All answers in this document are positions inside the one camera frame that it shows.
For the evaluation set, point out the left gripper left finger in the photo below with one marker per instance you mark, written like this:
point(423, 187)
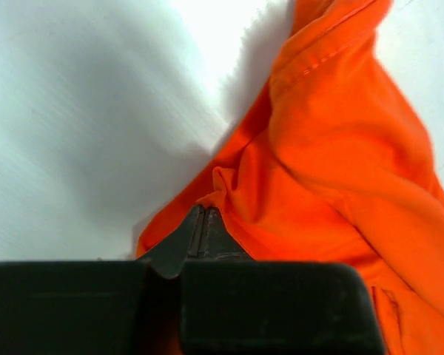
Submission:
point(168, 257)

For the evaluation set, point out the orange t-shirt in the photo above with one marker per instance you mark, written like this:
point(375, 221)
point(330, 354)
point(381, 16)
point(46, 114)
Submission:
point(332, 164)

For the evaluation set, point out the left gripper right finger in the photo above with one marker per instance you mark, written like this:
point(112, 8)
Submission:
point(218, 244)

